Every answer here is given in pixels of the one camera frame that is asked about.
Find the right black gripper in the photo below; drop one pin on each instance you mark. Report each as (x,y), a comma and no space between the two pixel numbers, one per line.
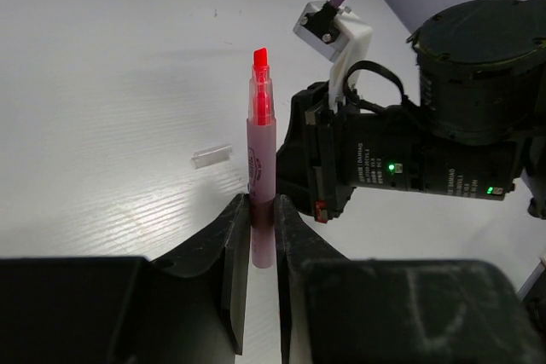
(326,155)

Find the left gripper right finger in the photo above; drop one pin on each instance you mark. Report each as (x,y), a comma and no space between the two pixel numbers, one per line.
(337,310)

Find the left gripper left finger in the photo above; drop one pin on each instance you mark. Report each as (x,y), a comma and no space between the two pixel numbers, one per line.
(186,306)

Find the pink gel pen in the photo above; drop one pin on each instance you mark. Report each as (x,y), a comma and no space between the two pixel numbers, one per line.
(261,160)

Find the clear pen cap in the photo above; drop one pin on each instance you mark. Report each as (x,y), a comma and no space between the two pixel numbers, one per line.
(211,156)

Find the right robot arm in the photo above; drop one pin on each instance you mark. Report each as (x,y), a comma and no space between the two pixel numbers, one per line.
(479,124)

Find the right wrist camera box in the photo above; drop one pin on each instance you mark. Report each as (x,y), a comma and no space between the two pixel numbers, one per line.
(340,36)

